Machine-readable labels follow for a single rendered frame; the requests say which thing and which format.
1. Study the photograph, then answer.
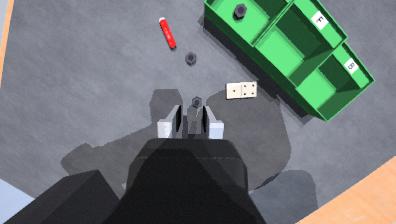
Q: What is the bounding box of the green three-compartment bin rack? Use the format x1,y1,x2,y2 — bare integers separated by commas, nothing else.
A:
204,0,375,122

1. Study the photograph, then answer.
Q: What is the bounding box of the white domino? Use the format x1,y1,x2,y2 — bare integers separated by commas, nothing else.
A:
226,82,257,98

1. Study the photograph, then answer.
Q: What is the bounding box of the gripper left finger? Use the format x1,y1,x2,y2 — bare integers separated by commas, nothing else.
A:
157,105,181,138

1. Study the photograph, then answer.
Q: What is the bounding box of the dark grey hex nut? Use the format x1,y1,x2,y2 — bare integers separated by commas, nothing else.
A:
192,97,202,107
186,52,196,64
233,3,247,20

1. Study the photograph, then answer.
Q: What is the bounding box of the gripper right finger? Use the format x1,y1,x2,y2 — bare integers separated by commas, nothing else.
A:
202,106,224,139

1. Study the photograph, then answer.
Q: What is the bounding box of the red battery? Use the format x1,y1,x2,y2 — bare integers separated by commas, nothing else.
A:
159,18,176,48

